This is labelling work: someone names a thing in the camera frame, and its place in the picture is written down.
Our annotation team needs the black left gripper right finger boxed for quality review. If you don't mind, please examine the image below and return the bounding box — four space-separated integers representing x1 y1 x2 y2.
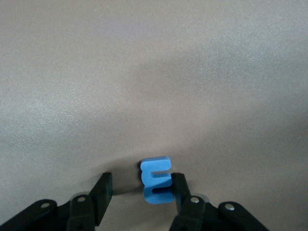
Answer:
167 173 270 231

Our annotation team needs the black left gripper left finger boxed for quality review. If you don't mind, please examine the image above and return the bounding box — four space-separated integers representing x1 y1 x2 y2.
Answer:
0 172 114 231

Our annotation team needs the brown table mat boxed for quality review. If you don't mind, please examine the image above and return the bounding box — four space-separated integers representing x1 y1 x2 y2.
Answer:
0 0 308 231

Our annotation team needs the blue foam letter m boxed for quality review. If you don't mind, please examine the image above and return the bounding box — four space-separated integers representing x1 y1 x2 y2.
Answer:
139 156 174 205

